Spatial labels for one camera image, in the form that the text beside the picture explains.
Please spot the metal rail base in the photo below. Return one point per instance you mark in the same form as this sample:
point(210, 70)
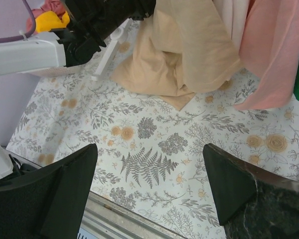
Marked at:
point(104, 219)

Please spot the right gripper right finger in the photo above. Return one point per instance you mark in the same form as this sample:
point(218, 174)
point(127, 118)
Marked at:
point(251, 203)

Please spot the white clothes rack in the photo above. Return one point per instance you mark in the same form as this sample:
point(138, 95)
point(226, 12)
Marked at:
point(118, 37)

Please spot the dusty pink garment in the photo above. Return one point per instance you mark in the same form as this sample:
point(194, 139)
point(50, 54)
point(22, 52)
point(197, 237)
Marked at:
point(49, 5)

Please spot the beige t shirt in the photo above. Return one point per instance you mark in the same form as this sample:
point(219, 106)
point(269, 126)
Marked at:
point(181, 50)

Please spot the pink tank top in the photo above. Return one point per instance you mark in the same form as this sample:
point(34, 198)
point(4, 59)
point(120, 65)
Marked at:
point(270, 50)

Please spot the yellow garment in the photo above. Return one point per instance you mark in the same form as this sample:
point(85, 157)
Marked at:
point(50, 20)

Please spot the left white basket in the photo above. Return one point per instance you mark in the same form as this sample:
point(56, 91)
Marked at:
point(55, 72)

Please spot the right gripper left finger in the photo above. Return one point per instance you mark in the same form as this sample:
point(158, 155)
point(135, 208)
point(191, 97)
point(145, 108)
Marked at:
point(49, 202)

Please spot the white printed t shirt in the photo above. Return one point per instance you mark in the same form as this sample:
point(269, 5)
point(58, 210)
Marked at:
point(233, 14)

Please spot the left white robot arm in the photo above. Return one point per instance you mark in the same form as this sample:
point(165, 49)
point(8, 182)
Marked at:
point(94, 26)

